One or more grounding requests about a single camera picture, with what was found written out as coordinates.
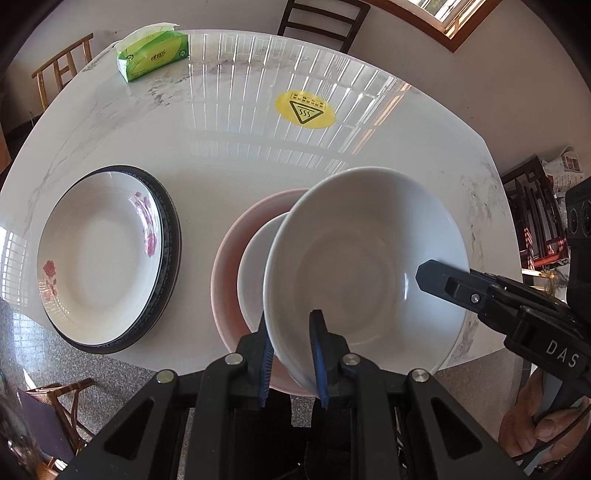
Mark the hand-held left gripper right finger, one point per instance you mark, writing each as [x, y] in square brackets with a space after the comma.
[318, 360]

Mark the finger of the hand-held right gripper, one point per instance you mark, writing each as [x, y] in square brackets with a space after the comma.
[461, 288]

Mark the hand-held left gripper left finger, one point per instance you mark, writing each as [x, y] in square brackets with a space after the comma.
[264, 364]

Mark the ribbed white bowl with rabbit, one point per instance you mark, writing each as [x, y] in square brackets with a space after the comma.
[254, 272]

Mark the pink bowl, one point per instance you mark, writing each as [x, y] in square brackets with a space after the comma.
[226, 277]

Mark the white bowl with teal print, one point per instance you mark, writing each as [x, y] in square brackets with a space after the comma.
[360, 258]

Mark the blue floral patterned plate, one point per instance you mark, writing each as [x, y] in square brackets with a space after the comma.
[171, 240]

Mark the white plate with pink roses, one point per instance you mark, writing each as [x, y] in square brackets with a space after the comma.
[101, 258]

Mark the person's right hand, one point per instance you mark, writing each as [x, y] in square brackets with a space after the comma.
[519, 424]

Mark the dark carved wooden furniture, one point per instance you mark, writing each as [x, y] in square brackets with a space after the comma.
[535, 221]

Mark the newspaper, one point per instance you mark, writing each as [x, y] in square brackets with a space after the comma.
[568, 166]

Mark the rattan chair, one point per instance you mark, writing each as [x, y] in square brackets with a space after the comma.
[51, 415]

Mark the yellow round warning sticker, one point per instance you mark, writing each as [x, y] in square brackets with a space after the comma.
[304, 109]

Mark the wooden framed window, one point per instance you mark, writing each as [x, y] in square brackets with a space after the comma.
[452, 23]

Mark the dark wooden chair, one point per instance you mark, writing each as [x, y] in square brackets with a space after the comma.
[323, 16]

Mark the green tissue pack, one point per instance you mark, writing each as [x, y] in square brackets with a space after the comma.
[152, 53]

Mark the light wooden chair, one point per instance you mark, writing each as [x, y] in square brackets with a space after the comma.
[60, 64]

